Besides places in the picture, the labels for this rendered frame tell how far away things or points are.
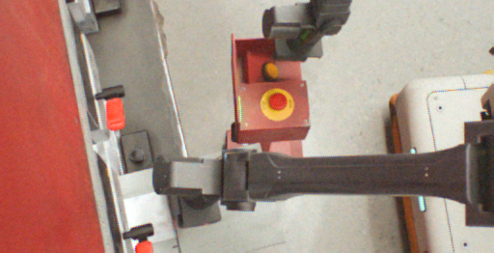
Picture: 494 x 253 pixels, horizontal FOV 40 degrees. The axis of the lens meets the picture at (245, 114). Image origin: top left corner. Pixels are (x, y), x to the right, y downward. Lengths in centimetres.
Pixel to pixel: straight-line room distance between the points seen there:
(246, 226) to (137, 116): 34
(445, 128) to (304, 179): 125
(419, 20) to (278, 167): 166
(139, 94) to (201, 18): 105
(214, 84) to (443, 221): 87
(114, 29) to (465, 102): 111
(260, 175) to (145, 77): 55
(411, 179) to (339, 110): 155
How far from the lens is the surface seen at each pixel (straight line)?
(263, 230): 117
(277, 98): 142
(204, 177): 95
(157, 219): 117
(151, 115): 135
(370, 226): 222
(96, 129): 95
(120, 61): 139
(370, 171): 78
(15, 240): 44
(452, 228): 199
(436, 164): 74
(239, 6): 240
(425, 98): 206
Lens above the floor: 216
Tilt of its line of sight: 73 degrees down
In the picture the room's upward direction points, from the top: 5 degrees clockwise
